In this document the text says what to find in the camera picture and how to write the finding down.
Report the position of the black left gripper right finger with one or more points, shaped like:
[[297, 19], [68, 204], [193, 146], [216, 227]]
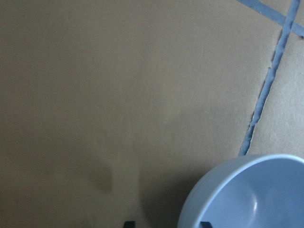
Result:
[[205, 224]]

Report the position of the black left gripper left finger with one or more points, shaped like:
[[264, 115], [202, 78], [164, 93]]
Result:
[[129, 224]]

